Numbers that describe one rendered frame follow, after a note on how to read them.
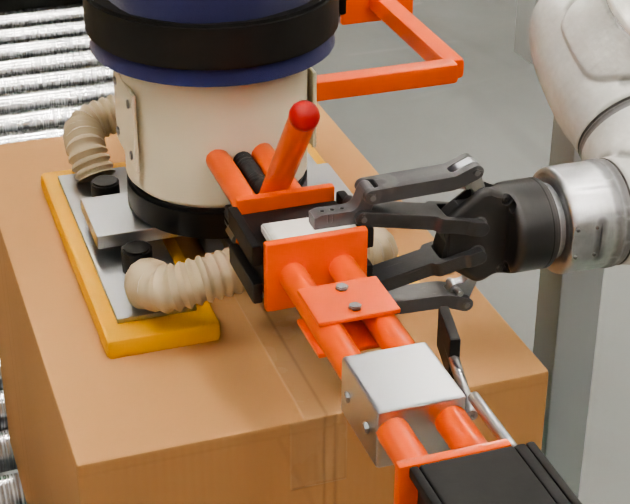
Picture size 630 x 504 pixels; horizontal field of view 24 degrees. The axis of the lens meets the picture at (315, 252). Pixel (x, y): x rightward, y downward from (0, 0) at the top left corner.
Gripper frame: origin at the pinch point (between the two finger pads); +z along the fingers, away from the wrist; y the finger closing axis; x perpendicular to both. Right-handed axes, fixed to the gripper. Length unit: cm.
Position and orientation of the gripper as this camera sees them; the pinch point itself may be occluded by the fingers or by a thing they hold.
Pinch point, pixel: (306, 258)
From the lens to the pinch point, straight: 112.8
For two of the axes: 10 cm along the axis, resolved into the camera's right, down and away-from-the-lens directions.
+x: -3.2, -4.7, 8.2
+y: -0.1, 8.7, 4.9
